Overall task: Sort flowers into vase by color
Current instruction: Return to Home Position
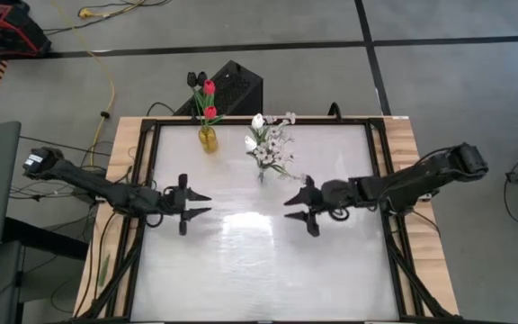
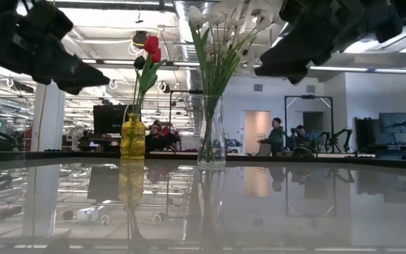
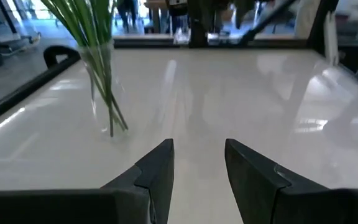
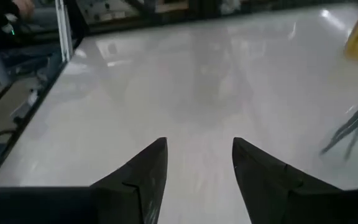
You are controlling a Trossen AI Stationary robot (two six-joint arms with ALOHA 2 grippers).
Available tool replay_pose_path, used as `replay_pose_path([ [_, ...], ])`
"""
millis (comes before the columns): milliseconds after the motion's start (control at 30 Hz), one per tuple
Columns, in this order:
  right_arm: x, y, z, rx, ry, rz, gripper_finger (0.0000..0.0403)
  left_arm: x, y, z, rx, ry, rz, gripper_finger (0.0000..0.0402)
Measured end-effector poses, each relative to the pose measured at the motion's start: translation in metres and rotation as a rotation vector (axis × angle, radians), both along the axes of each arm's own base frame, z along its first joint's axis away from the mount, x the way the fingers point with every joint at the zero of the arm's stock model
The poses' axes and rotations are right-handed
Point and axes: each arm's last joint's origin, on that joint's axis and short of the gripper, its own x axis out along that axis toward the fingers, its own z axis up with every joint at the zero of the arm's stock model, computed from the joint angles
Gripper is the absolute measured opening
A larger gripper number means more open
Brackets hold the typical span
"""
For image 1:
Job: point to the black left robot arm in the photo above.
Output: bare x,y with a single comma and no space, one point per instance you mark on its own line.
83,180

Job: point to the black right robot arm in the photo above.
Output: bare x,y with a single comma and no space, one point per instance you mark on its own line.
421,180

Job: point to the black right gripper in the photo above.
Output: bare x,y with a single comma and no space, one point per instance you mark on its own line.
335,195

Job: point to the black side table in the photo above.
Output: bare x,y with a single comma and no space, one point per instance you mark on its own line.
38,238

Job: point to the black table frame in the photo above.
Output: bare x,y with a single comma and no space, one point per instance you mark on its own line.
358,121

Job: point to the red black cart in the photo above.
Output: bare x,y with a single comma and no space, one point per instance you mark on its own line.
2,31

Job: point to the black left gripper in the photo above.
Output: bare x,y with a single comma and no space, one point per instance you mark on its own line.
173,202

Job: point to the black perforated case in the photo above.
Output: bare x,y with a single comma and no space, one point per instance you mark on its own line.
236,90

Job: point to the green leaf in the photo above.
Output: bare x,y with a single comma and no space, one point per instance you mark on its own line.
104,270

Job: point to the small black clamp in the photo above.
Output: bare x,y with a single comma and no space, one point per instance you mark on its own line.
334,110

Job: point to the yellow glass vase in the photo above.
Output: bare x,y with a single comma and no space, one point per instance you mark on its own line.
208,140

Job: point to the clear glass vase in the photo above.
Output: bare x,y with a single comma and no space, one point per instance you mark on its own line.
261,177

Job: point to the white blossom spray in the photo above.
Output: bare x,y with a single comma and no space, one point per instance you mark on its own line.
290,118

